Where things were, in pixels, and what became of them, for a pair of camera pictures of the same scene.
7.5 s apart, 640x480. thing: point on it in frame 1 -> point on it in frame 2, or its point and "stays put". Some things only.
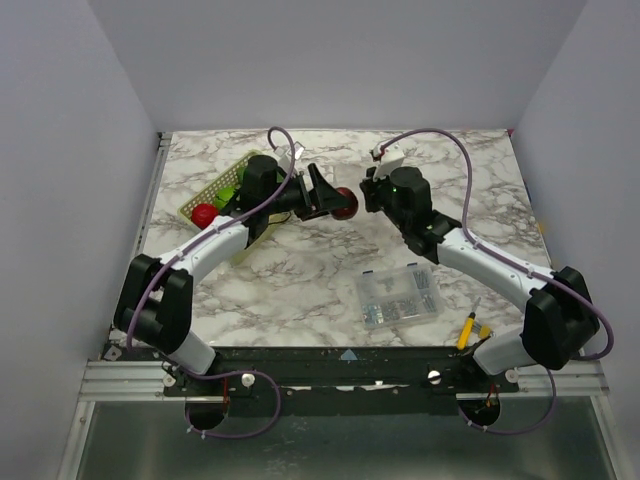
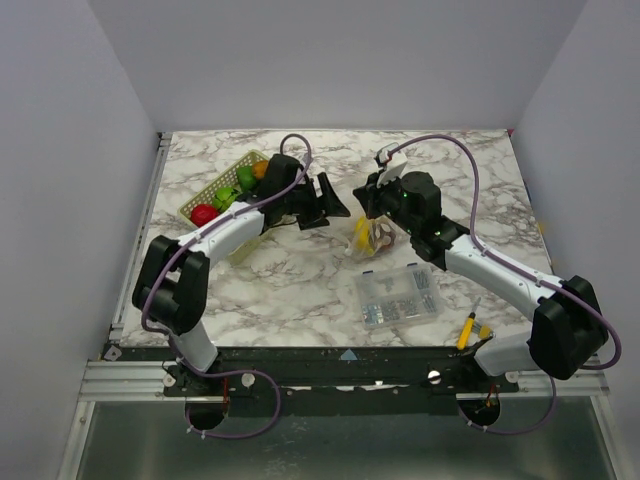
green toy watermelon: (223, 196) stays put
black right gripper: (370, 190) stays put
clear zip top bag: (347, 175) -> (372, 237)
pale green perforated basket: (209, 195) stays put
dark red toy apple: (346, 213) -> (381, 236)
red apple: (202, 214) stays put
